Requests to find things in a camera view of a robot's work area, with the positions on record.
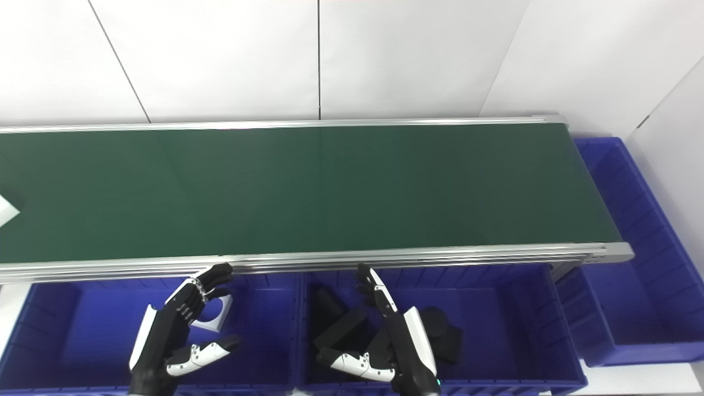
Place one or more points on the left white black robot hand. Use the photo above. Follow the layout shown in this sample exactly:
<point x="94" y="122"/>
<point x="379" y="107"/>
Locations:
<point x="159" y="335"/>

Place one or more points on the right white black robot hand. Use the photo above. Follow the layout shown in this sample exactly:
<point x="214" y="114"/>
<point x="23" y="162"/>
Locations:
<point x="410" y="346"/>

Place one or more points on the white square part with hole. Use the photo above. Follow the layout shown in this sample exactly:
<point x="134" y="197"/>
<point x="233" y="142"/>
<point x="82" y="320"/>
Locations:
<point x="5" y="212"/>
<point x="214" y="328"/>

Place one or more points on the black block part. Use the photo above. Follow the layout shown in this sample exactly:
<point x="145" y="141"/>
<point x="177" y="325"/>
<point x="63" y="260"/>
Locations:
<point x="434" y="320"/>
<point x="327" y="302"/>
<point x="344" y="330"/>

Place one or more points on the blue bin with white parts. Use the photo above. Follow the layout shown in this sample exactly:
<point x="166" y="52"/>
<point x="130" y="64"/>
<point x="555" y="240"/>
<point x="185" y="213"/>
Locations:
<point x="82" y="330"/>

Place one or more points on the green conveyor belt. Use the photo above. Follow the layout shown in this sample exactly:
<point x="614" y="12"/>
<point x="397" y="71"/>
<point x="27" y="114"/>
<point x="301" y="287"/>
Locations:
<point x="385" y="258"/>
<point x="330" y="187"/>

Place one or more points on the blue bin with black parts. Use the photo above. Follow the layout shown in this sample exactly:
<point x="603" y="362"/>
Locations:
<point x="506" y="330"/>

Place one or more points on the large empty blue bin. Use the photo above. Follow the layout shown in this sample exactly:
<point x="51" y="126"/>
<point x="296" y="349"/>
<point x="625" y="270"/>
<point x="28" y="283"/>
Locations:
<point x="632" y="297"/>

